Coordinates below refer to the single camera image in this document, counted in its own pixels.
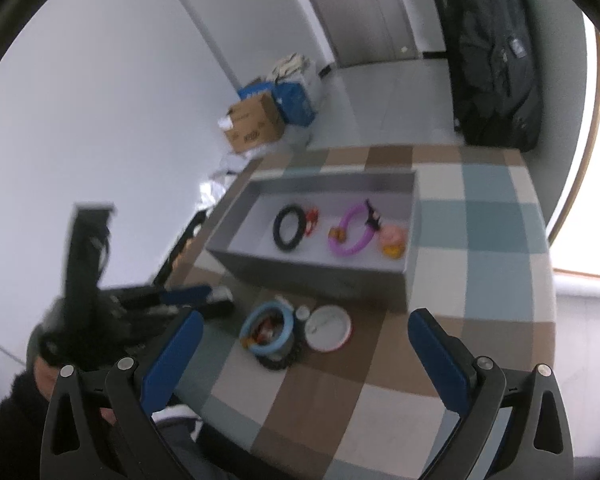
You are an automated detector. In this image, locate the black backpack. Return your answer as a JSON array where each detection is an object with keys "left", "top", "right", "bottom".
[{"left": 440, "top": 0, "right": 543, "bottom": 153}]

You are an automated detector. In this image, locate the beige canvas bag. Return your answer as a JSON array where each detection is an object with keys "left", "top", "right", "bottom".
[{"left": 271, "top": 52, "right": 315, "bottom": 83}]

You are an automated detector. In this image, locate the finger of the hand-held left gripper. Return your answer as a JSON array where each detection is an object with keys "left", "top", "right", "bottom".
[
  {"left": 120, "top": 284, "right": 213, "bottom": 308},
  {"left": 197, "top": 286, "right": 234, "bottom": 319}
]

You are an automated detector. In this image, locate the black bead bracelet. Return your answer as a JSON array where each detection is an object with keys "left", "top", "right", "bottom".
[{"left": 252, "top": 340, "right": 303, "bottom": 372}]

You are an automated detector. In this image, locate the large white plastic package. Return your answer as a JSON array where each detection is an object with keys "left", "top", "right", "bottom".
[{"left": 197, "top": 152, "right": 261, "bottom": 206}]

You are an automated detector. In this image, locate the dark clothing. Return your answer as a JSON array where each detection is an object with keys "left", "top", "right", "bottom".
[{"left": 150, "top": 404, "right": 286, "bottom": 480}]

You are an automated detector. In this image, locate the person's left forearm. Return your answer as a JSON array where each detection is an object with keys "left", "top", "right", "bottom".
[{"left": 0, "top": 370, "right": 56, "bottom": 480}]

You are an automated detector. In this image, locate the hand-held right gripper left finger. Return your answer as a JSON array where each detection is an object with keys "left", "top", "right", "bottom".
[{"left": 40, "top": 308, "right": 205, "bottom": 480}]

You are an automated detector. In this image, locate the blue cardboard box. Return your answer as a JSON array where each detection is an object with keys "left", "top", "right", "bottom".
[{"left": 237, "top": 77, "right": 317, "bottom": 127}]

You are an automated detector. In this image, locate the grey door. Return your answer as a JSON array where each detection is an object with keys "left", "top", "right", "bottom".
[{"left": 290, "top": 0, "right": 421, "bottom": 68}]

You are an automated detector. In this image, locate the black hair clip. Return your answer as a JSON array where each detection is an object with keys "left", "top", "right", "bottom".
[{"left": 364, "top": 199, "right": 383, "bottom": 231}]

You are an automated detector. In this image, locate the black coil hair tie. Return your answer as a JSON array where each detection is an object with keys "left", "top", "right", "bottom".
[{"left": 272, "top": 203, "right": 311, "bottom": 252}]

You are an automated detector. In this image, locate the checkered tablecloth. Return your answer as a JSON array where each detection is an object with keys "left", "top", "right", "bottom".
[{"left": 152, "top": 145, "right": 558, "bottom": 480}]

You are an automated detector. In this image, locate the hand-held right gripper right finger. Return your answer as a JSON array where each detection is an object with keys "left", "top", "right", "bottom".
[{"left": 407, "top": 308, "right": 575, "bottom": 480}]

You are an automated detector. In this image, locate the pink pig toy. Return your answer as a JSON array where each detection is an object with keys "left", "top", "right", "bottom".
[{"left": 379, "top": 224, "right": 408, "bottom": 261}]

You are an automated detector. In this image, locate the blue ring bracelet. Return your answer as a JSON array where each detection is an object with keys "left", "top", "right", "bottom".
[{"left": 239, "top": 301, "right": 296, "bottom": 353}]

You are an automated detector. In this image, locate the grey box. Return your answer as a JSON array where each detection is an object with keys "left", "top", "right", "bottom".
[{"left": 205, "top": 170, "right": 423, "bottom": 313}]

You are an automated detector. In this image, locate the pink-rimmed white round badge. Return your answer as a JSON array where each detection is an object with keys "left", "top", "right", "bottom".
[{"left": 304, "top": 305, "right": 353, "bottom": 352}]

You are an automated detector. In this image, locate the person's left hand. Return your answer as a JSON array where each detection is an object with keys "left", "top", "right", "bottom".
[{"left": 30, "top": 357, "right": 66, "bottom": 403}]

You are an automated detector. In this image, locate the brown cardboard box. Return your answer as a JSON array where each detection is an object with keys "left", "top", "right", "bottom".
[{"left": 223, "top": 91, "right": 287, "bottom": 155}]

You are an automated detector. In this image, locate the purple ring bracelet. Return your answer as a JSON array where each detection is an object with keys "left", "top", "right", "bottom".
[{"left": 327, "top": 202, "right": 381, "bottom": 257}]

